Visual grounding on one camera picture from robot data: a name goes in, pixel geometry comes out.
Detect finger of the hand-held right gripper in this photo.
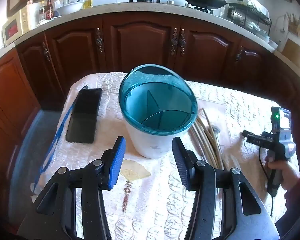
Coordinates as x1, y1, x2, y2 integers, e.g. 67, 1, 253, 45
242, 129, 274, 146

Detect gas stove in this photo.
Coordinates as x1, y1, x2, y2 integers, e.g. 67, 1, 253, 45
129, 0, 214, 14

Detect white ceramic bowl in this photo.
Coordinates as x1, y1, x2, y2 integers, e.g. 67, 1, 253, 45
55, 1, 85, 15

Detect cream microwave oven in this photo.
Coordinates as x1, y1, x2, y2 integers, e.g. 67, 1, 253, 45
2, 5, 32, 44

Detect wooden cutting board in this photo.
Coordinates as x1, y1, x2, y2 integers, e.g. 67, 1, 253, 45
281, 39, 300, 61

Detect white embroidered tablecloth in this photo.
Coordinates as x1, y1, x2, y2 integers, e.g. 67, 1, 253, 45
31, 71, 294, 240

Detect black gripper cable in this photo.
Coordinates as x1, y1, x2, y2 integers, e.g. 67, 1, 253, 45
258, 147, 275, 218

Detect pile of chopsticks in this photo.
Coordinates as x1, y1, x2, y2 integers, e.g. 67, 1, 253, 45
189, 107, 227, 172

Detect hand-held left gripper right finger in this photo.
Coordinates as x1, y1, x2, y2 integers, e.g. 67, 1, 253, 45
172, 137, 265, 240

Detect white utensil holder teal rim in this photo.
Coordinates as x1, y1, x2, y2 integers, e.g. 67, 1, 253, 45
118, 64, 198, 159

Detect wooden base cabinets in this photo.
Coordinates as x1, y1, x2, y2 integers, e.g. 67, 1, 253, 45
0, 12, 300, 135

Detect woven utensil basket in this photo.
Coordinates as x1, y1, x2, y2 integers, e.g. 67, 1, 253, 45
286, 12, 300, 34

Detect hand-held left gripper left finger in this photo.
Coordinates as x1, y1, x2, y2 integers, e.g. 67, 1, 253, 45
35, 136, 127, 240

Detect dark glass bottle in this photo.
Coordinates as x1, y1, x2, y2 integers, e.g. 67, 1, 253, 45
39, 1, 47, 22

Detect person's right hand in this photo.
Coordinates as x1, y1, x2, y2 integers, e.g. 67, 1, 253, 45
264, 155, 300, 191

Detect white cloth on rack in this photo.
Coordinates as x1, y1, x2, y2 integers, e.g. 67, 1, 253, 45
237, 0, 269, 15

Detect black dish rack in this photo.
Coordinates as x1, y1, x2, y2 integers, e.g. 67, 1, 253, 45
226, 2, 272, 34

